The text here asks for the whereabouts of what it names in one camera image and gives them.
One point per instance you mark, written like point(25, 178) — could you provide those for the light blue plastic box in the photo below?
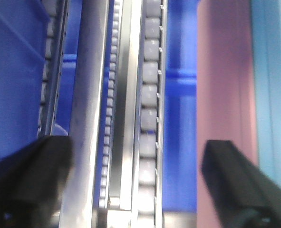
point(266, 37)

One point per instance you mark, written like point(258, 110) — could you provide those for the pink plastic box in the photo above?
point(225, 87)

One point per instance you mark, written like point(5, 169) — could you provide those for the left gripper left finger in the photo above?
point(32, 183)

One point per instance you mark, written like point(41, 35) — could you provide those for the blue bin centre left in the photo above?
point(179, 162)

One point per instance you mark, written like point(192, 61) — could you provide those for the white roller conveyor track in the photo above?
point(149, 215)

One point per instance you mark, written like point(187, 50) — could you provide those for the blue bin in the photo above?
point(23, 33)
point(179, 162)

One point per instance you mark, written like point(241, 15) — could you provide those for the blue bin far left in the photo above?
point(23, 33)

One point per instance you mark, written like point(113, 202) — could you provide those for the metal shelf rack frame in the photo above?
point(80, 203)

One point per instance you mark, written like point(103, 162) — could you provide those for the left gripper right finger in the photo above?
point(243, 196)

